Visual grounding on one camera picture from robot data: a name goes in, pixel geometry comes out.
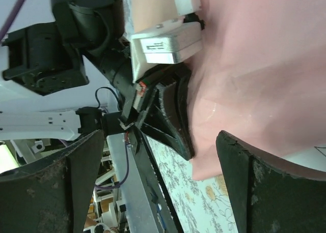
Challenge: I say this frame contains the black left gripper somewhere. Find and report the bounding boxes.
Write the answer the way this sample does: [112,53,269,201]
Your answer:
[84,49,195,161]

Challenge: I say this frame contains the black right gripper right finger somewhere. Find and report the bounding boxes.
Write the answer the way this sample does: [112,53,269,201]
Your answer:
[216,131,325,232]

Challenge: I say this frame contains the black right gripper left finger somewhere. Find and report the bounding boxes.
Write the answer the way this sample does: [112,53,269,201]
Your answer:
[1,130,104,232]

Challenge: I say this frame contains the pink wrapping paper sheet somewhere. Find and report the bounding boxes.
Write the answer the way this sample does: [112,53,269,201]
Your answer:
[188,0,325,180]

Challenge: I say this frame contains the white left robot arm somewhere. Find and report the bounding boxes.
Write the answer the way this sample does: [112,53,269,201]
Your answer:
[3,0,195,160]

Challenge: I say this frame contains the floral patterned table mat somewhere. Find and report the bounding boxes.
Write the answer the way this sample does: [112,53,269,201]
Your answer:
[147,138,237,232]

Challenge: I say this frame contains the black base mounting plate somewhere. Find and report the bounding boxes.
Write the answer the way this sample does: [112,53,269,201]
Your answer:
[107,133,183,232]

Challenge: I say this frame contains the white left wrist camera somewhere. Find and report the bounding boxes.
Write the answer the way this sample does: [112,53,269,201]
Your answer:
[130,0,203,83]

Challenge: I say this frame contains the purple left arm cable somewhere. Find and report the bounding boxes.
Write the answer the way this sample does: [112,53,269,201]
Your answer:
[0,0,33,39]

